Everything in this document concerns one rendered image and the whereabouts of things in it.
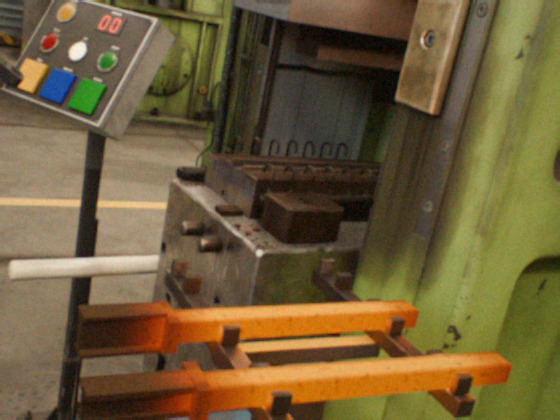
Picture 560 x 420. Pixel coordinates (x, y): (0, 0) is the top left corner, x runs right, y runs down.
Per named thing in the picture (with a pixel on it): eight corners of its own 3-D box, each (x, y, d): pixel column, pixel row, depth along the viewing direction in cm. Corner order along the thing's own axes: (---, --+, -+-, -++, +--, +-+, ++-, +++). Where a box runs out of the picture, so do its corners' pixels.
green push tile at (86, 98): (89, 114, 156) (106, 85, 157) (66, 105, 160) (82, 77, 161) (94, 118, 158) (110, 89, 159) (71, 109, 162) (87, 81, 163)
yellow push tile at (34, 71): (30, 92, 166) (46, 65, 167) (10, 84, 170) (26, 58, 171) (36, 96, 168) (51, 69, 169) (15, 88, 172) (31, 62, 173)
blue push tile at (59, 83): (59, 103, 161) (75, 74, 162) (37, 95, 165) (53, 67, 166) (64, 106, 163) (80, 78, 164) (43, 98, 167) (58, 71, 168)
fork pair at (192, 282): (183, 293, 83) (186, 277, 82) (169, 272, 87) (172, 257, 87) (349, 289, 93) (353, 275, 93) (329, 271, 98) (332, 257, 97)
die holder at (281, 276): (214, 479, 129) (259, 251, 115) (141, 367, 159) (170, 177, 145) (439, 428, 158) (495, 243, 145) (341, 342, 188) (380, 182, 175)
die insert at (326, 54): (316, 59, 129) (322, 26, 128) (294, 52, 135) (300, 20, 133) (436, 75, 145) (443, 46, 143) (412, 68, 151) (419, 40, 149)
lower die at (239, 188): (249, 218, 130) (257, 174, 127) (203, 183, 146) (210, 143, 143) (419, 217, 152) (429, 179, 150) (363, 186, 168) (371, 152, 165)
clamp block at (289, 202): (282, 244, 120) (290, 208, 118) (258, 226, 127) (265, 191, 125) (339, 243, 127) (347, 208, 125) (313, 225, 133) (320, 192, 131)
